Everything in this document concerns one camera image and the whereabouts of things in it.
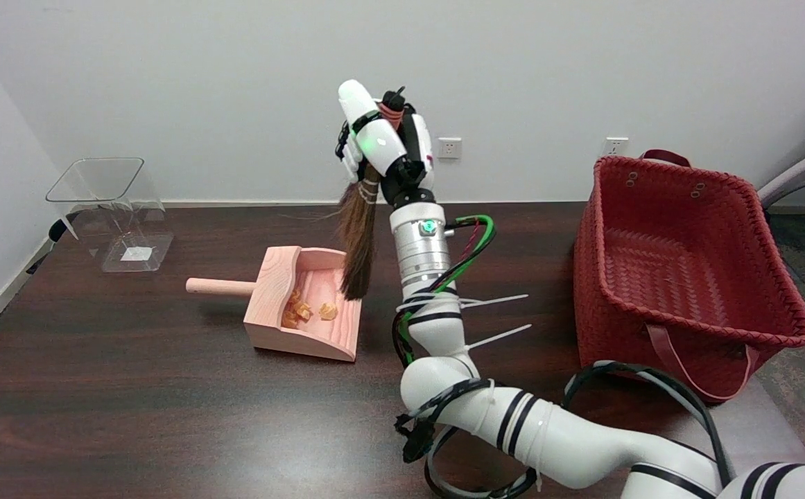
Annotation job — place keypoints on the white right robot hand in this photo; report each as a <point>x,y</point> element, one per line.
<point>378,142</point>

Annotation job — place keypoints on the brown bristle hand broom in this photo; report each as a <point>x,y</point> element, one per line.
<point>359,242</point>

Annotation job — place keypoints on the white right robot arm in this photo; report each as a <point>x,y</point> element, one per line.
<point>426,253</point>

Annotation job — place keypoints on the wooden dustpan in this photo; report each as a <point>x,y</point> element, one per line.
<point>270,291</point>

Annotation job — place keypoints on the white zip tie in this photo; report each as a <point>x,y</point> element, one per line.
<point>503,336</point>
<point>499,300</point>

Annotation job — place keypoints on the clear plastic container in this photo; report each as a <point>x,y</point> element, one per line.
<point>121,215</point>

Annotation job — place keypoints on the red woven basket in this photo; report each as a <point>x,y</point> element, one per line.
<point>679,277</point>

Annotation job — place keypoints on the grey office chair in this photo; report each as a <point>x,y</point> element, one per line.
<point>801,166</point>

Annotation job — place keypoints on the grey mat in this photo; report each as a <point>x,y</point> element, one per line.
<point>783,430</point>

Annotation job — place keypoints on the white wall socket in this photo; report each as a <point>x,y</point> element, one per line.
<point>615,146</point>
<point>450,147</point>

